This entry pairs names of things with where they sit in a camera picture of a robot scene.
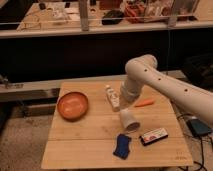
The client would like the white tube bottle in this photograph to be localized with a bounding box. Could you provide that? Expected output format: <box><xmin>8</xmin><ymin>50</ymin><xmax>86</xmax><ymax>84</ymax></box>
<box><xmin>105</xmin><ymin>85</ymin><xmax>120</xmax><ymax>112</ymax></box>

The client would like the white ceramic cup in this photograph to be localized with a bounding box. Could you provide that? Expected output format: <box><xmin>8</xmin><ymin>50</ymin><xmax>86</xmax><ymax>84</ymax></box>
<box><xmin>120</xmin><ymin>109</ymin><xmax>140</xmax><ymax>132</ymax></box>

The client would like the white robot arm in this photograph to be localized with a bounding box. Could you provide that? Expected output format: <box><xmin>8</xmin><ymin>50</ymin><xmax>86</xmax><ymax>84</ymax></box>
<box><xmin>120</xmin><ymin>54</ymin><xmax>213</xmax><ymax>128</ymax></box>

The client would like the orange carrot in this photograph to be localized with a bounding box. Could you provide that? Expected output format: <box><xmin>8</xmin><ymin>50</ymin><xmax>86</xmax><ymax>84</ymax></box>
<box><xmin>134</xmin><ymin>99</ymin><xmax>155</xmax><ymax>107</ymax></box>

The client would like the wooden table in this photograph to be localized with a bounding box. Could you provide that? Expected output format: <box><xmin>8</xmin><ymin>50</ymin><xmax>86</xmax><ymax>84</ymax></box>
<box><xmin>41</xmin><ymin>81</ymin><xmax>193</xmax><ymax>169</ymax></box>

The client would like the black rectangular box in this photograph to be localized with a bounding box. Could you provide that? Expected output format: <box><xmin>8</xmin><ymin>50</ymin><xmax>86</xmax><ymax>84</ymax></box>
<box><xmin>139</xmin><ymin>128</ymin><xmax>168</xmax><ymax>146</ymax></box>

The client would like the blue cloth toy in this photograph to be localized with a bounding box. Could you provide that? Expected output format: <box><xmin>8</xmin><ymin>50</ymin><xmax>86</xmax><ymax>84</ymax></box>
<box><xmin>113</xmin><ymin>134</ymin><xmax>131</xmax><ymax>159</ymax></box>

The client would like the orange wooden bowl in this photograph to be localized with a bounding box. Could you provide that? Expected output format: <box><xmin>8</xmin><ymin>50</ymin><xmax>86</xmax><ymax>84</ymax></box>
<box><xmin>57</xmin><ymin>92</ymin><xmax>89</xmax><ymax>120</ymax></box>

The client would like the black power adapter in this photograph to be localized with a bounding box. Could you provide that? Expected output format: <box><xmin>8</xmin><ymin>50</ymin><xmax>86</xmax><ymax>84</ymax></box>
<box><xmin>187</xmin><ymin>119</ymin><xmax>212</xmax><ymax>137</ymax></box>

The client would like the black bag on shelf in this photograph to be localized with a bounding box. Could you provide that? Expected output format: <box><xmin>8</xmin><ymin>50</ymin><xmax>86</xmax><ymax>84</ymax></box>
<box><xmin>102</xmin><ymin>10</ymin><xmax>124</xmax><ymax>25</ymax></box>

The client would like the red clutter on shelf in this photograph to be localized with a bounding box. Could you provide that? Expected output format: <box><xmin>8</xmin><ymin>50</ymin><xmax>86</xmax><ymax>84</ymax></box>
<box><xmin>124</xmin><ymin>4</ymin><xmax>145</xmax><ymax>23</ymax></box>

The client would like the black cable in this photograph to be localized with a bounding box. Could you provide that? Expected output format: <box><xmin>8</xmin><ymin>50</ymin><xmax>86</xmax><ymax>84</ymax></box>
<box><xmin>176</xmin><ymin>113</ymin><xmax>213</xmax><ymax>171</ymax></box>

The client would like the metal post right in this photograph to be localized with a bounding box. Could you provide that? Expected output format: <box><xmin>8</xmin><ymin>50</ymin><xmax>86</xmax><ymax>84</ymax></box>
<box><xmin>167</xmin><ymin>0</ymin><xmax>182</xmax><ymax>28</ymax></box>

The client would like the metal post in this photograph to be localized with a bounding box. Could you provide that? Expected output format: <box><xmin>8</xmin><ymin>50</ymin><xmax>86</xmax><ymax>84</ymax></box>
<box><xmin>78</xmin><ymin>0</ymin><xmax>89</xmax><ymax>31</ymax></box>
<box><xmin>167</xmin><ymin>0</ymin><xmax>182</xmax><ymax>28</ymax></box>

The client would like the metal post left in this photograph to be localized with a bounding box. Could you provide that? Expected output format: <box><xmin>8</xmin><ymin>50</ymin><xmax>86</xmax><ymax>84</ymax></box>
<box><xmin>78</xmin><ymin>0</ymin><xmax>89</xmax><ymax>31</ymax></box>

